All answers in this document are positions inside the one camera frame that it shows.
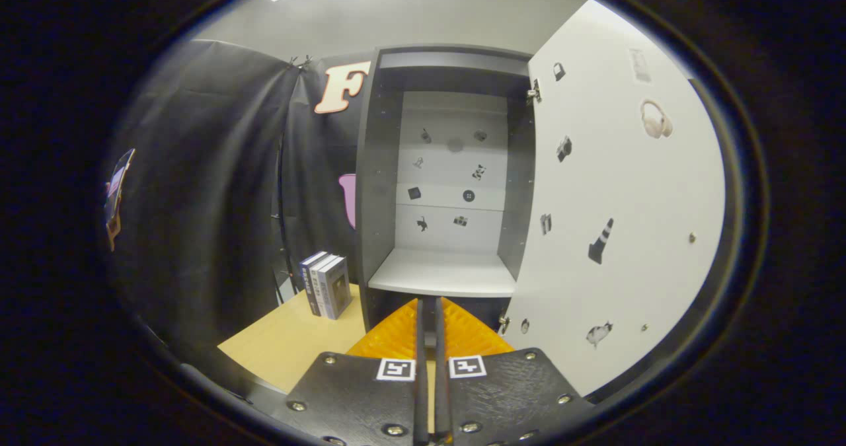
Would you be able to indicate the white cabinet door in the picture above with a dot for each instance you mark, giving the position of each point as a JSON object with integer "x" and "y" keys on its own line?
{"x": 628, "y": 188}

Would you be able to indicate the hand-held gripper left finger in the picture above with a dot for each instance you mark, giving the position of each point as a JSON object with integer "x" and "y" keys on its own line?
{"x": 421, "y": 393}

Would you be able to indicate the black backdrop cloth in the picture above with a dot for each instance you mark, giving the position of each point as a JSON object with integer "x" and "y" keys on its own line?
{"x": 211, "y": 188}

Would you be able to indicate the dark grey cabinet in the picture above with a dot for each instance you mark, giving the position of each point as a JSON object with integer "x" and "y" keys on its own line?
{"x": 380, "y": 188}

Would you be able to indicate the grey cover book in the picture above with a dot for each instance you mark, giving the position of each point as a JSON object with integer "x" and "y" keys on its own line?
{"x": 338, "y": 287}

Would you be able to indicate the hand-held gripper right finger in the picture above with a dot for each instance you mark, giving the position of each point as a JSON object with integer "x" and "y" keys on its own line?
{"x": 441, "y": 393}

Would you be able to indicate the white cabinet shelf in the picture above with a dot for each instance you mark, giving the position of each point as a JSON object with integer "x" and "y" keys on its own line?
{"x": 443, "y": 271}

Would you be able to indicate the white spine book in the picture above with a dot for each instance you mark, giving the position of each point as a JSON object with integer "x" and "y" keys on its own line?
{"x": 316, "y": 286}

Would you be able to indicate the metal door hinge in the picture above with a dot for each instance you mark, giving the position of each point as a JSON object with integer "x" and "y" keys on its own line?
{"x": 534, "y": 91}
{"x": 503, "y": 325}

